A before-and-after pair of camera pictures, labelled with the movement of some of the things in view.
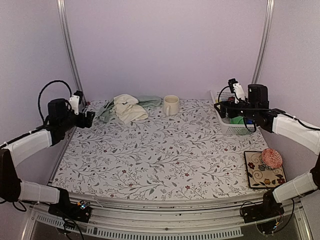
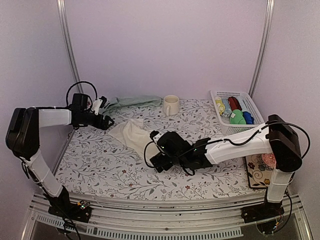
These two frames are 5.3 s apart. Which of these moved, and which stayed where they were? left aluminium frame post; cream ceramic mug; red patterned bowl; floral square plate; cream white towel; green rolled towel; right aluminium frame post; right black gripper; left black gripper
Moved: left black gripper; cream white towel; right black gripper
Stayed: green rolled towel; cream ceramic mug; red patterned bowl; left aluminium frame post; floral square plate; right aluminium frame post
